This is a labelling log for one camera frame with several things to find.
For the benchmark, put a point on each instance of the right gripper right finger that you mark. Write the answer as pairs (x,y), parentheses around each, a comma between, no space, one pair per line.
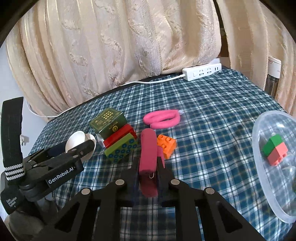
(201,214)

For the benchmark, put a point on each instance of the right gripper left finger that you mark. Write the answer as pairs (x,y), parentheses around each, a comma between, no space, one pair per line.
(94,215)

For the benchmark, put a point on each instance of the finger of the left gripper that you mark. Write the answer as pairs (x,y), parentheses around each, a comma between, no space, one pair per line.
(56,150)
(84,150)

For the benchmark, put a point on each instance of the white medicine box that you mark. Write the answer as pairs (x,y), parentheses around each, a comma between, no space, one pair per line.
(100,140)

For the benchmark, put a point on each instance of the dark green tea box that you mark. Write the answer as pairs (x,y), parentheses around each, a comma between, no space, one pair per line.
(108,122)

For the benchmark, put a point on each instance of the green brick blue dots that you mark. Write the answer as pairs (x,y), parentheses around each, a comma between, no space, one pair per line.
(121,148)

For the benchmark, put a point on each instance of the red toy brick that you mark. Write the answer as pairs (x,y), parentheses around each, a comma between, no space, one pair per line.
(119,134)

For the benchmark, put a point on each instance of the pink foam roller straight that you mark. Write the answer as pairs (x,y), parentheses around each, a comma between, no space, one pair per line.
(150,151)

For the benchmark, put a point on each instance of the pink and green block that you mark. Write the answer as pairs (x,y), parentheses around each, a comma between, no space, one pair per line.
(275,150)

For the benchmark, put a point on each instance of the orange toy brick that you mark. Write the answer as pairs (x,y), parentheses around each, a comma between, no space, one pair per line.
(168,145)

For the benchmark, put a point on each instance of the clear plastic bowl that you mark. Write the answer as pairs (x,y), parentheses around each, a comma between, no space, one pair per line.
(278,182)

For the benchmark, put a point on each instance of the cream patterned curtain left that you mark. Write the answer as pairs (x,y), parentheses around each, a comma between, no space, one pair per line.
(63,53)

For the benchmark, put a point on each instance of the blue plaid tablecloth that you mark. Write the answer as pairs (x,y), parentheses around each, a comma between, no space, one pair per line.
(214,136)

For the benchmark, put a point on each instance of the white power strip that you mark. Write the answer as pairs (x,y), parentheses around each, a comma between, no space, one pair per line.
(193,73)

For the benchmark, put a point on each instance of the white tower heater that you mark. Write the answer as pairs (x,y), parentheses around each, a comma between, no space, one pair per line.
(273,76)

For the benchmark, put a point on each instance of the cream curtain right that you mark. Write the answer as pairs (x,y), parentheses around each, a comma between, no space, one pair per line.
(254,34)

